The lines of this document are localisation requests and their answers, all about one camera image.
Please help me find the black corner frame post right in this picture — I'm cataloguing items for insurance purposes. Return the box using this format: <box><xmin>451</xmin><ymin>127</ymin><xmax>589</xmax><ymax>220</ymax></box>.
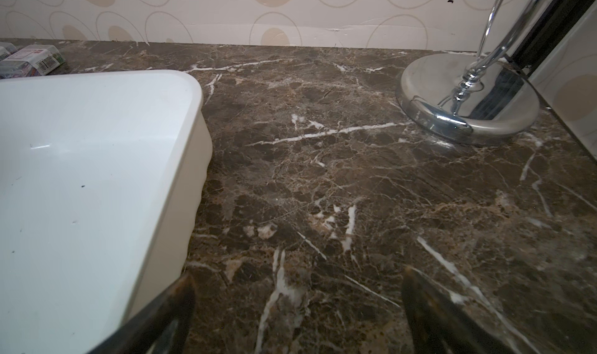
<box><xmin>507</xmin><ymin>0</ymin><xmax>596</xmax><ymax>76</ymax></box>

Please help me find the white plastic storage tray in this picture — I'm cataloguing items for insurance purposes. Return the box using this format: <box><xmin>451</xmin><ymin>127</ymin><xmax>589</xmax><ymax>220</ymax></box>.
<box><xmin>1</xmin><ymin>70</ymin><xmax>212</xmax><ymax>353</ymax></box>

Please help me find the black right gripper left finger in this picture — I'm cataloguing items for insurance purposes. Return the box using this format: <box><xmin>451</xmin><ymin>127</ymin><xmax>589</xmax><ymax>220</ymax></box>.
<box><xmin>90</xmin><ymin>273</ymin><xmax>196</xmax><ymax>353</ymax></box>

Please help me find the paper clip box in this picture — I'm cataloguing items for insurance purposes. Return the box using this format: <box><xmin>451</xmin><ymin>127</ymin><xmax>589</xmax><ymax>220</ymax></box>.
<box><xmin>0</xmin><ymin>42</ymin><xmax>17</xmax><ymax>61</ymax></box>
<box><xmin>1</xmin><ymin>45</ymin><xmax>65</xmax><ymax>79</ymax></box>

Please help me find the silver wire hook stand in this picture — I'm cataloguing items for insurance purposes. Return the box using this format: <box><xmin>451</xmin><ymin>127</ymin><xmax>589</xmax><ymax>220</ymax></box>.
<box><xmin>396</xmin><ymin>0</ymin><xmax>544</xmax><ymax>146</ymax></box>

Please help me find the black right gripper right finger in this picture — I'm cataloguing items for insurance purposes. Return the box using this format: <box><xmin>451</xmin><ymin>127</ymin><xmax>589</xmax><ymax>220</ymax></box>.
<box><xmin>402</xmin><ymin>266</ymin><xmax>513</xmax><ymax>353</ymax></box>

